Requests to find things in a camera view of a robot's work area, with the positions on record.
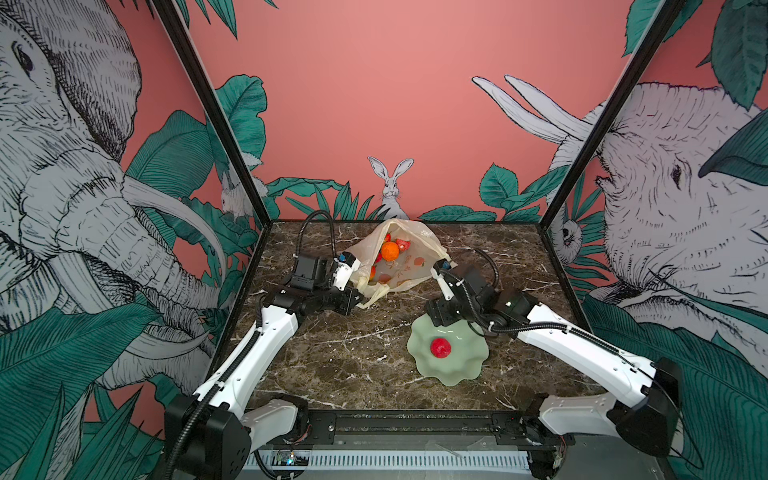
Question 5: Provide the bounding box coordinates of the red apple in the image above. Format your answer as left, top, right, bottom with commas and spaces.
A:
430, 338, 452, 359

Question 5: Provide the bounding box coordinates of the orange fruit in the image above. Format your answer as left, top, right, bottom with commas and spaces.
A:
380, 241, 400, 262

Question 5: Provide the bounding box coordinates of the translucent cream plastic bag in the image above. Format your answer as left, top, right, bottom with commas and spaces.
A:
347, 219, 456, 309

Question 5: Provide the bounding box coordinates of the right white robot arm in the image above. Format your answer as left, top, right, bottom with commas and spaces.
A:
425, 289, 682, 457

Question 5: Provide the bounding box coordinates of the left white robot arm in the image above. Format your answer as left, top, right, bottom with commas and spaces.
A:
153, 287, 362, 479

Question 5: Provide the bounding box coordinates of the light green wavy plate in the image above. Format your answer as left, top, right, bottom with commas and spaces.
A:
407, 314, 489, 387

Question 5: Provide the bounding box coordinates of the red strawberry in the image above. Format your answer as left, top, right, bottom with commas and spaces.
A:
395, 239, 411, 252

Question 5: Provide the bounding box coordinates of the white perforated vent strip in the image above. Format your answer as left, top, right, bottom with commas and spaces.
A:
259, 450, 531, 474

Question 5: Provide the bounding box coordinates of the small green circuit board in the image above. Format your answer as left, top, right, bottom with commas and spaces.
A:
273, 450, 309, 468

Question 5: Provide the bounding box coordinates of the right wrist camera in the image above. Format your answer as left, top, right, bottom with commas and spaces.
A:
433, 259, 499, 303

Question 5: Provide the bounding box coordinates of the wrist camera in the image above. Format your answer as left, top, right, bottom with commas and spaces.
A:
433, 259, 499, 303
288, 251, 361, 292

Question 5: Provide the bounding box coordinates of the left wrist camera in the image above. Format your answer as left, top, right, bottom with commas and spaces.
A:
288, 251, 361, 292

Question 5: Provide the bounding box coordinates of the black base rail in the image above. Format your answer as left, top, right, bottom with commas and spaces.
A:
255, 404, 664, 453

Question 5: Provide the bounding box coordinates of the left black frame post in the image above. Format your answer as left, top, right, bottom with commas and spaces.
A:
151, 0, 272, 227

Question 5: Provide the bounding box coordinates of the black frame post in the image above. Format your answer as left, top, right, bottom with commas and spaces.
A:
539, 0, 685, 229
151, 0, 272, 227

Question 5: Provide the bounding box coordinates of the right black frame post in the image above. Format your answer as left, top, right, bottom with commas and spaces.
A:
539, 0, 685, 229

